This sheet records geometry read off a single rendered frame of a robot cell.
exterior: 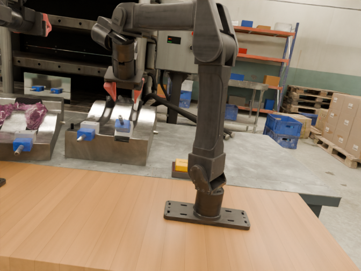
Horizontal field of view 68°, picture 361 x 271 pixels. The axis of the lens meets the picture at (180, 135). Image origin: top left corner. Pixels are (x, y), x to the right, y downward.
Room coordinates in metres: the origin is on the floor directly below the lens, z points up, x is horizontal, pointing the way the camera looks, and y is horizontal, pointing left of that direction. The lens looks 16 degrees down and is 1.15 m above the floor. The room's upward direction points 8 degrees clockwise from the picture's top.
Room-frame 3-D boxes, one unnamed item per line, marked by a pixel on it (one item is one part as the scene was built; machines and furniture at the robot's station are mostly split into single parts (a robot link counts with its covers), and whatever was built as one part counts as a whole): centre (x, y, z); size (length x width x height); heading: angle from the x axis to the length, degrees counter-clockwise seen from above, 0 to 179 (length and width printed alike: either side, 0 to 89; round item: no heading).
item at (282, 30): (7.02, -1.36, 1.14); 2.06 x 0.65 x 2.27; 85
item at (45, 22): (0.91, 0.50, 1.19); 0.09 x 0.07 x 0.07; 0
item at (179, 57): (1.76, 0.07, 0.74); 0.31 x 0.22 x 1.47; 93
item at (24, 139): (0.71, 0.44, 0.86); 0.13 x 0.05 x 0.05; 20
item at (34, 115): (0.94, 0.59, 0.90); 0.26 x 0.18 x 0.08; 20
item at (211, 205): (0.56, -0.09, 0.84); 0.20 x 0.07 x 0.08; 90
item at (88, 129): (0.77, 0.29, 0.89); 0.13 x 0.05 x 0.05; 3
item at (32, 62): (1.90, 0.87, 0.96); 1.29 x 0.83 x 0.18; 93
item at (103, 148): (1.05, 0.24, 0.87); 0.50 x 0.26 x 0.14; 3
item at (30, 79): (1.82, 0.83, 0.87); 0.50 x 0.27 x 0.17; 3
